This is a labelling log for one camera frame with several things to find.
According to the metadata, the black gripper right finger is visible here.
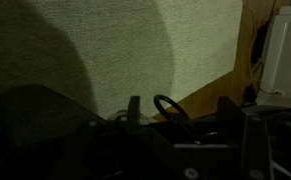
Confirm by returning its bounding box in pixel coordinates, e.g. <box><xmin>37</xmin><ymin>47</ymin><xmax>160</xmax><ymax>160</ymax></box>
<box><xmin>217</xmin><ymin>96</ymin><xmax>277</xmax><ymax>180</ymax></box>

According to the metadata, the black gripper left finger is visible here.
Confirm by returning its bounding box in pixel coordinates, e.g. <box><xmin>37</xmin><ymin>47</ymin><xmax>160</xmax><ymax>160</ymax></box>
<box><xmin>48</xmin><ymin>95</ymin><xmax>200</xmax><ymax>180</ymax></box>

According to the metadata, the black zip pull ring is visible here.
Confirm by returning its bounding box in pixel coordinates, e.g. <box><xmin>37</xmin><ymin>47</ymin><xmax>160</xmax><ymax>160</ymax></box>
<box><xmin>153</xmin><ymin>94</ymin><xmax>192</xmax><ymax>127</ymax></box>

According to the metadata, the small black floor item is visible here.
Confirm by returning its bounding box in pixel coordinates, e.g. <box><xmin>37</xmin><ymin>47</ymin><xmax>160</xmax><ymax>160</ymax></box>
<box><xmin>244</xmin><ymin>84</ymin><xmax>259</xmax><ymax>103</ymax></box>

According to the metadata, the cream carpet rug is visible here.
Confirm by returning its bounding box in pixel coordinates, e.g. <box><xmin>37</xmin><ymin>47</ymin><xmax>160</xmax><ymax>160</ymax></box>
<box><xmin>0</xmin><ymin>0</ymin><xmax>244</xmax><ymax>122</ymax></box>

